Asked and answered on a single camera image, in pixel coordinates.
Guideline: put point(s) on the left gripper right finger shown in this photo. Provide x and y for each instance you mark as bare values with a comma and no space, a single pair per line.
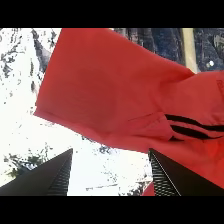
180,181

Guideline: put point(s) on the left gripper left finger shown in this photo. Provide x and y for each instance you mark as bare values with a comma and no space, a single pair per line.
43,180

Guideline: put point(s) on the red shorts with black stripes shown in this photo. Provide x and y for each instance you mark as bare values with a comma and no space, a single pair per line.
100,83

